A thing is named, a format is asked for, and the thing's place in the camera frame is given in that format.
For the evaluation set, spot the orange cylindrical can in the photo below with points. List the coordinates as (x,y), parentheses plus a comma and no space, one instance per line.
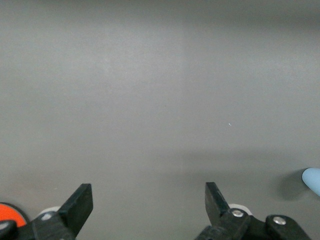
(10,212)

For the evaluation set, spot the light blue plastic cup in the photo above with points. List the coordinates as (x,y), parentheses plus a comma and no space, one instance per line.
(312,178)

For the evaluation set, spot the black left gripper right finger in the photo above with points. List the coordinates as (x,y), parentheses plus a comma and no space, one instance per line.
(216,207)

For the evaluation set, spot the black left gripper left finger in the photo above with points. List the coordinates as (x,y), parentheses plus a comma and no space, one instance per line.
(77,205)

